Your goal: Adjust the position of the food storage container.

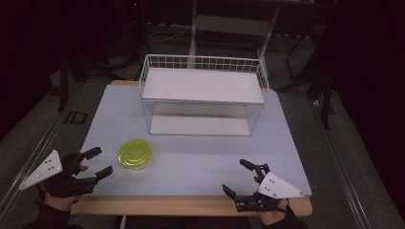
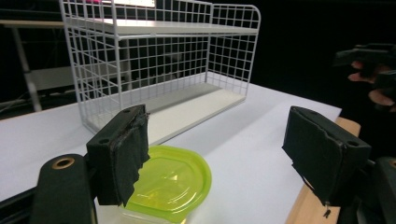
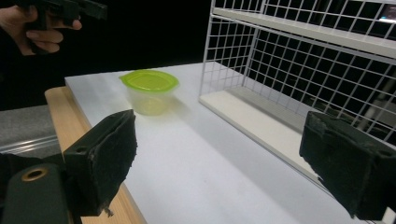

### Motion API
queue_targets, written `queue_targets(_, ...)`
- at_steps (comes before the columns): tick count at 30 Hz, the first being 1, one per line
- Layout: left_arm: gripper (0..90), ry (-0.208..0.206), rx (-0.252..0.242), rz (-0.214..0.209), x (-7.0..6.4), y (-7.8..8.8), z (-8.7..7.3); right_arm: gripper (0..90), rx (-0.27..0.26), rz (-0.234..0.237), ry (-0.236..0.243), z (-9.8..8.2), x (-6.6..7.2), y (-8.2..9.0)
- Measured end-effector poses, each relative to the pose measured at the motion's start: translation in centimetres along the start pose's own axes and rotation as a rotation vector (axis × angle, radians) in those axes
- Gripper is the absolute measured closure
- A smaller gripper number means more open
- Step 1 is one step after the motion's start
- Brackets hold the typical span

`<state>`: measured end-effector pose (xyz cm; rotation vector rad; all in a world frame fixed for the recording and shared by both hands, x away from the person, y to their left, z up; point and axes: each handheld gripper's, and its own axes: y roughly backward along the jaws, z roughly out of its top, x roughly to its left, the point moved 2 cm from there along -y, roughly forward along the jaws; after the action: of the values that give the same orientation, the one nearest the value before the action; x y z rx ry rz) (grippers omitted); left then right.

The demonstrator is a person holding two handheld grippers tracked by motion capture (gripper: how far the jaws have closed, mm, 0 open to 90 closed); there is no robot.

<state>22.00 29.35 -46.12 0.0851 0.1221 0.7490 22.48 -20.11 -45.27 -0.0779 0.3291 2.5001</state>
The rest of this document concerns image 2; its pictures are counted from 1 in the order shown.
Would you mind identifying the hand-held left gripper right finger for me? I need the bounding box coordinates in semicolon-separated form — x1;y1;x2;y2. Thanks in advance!
281;105;373;208

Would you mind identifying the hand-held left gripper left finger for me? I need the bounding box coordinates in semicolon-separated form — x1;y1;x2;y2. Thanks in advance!
86;104;151;207

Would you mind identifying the yellow-green plastic lid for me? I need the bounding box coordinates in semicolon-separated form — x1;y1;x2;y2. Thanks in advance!
119;145;213;224

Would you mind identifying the white metal stand table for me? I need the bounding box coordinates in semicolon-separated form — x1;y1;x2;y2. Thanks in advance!
0;19;78;113

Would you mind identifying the white wire rack shelf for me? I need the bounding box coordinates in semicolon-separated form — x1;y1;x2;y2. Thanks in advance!
58;0;262;146

